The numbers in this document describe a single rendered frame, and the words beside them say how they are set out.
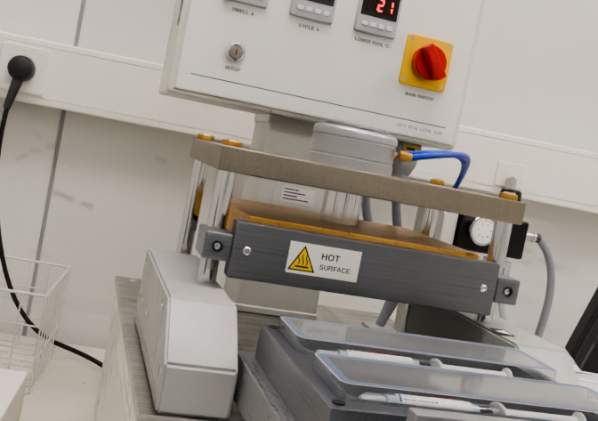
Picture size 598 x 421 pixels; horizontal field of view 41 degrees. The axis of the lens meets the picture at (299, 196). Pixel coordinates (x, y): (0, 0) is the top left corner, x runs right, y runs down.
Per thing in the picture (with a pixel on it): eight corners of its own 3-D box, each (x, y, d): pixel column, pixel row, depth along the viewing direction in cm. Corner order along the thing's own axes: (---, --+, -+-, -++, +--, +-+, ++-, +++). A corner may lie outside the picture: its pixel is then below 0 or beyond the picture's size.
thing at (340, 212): (208, 233, 80) (226, 140, 80) (410, 266, 86) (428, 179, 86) (240, 264, 64) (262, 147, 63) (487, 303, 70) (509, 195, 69)
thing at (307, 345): (292, 372, 49) (298, 337, 49) (271, 347, 55) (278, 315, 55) (553, 404, 54) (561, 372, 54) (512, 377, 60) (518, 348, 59)
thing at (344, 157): (170, 219, 86) (192, 99, 85) (432, 262, 94) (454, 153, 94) (200, 259, 63) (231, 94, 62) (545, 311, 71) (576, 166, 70)
